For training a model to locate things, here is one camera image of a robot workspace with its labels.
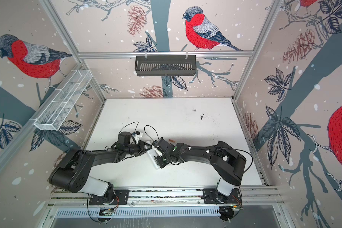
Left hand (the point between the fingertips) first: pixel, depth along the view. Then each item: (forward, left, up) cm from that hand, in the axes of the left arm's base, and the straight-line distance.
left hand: (151, 148), depth 86 cm
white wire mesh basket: (+9, +49, +24) cm, 55 cm away
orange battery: (+7, -13, -5) cm, 15 cm away
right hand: (-8, -4, -4) cm, 10 cm away
